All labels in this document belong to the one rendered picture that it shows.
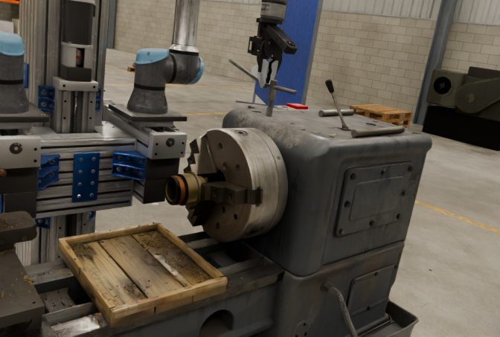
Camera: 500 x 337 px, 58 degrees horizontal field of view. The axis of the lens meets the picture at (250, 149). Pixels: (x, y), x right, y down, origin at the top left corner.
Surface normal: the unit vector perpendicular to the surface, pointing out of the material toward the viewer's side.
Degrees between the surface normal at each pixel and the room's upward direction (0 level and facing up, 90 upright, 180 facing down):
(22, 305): 0
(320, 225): 90
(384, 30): 90
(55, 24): 90
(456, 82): 90
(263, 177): 64
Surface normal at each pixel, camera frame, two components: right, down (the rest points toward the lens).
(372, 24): -0.68, 0.08
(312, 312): 0.62, 0.28
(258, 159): 0.55, -0.47
